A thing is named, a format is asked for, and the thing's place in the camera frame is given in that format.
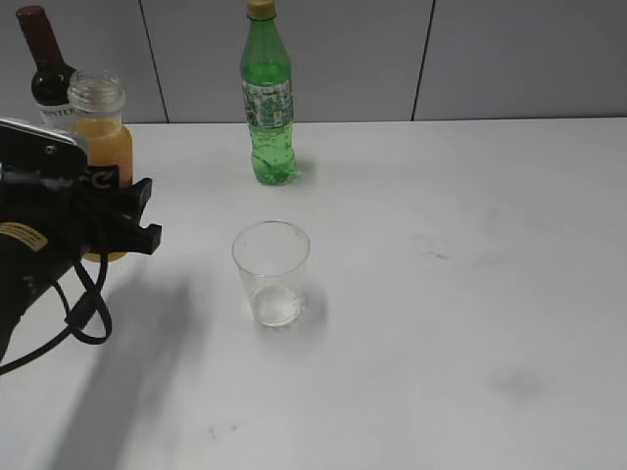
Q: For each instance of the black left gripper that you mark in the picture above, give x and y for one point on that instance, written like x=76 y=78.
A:
x=50 y=219

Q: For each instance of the NFC orange juice bottle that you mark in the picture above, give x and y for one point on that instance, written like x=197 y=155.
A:
x=98 y=99

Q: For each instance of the transparent plastic cup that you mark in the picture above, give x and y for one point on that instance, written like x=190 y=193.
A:
x=271 y=257

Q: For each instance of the dark red wine bottle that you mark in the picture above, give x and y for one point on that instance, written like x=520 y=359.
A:
x=50 y=83

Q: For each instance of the green plastic soda bottle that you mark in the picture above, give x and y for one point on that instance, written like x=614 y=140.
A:
x=266 y=73

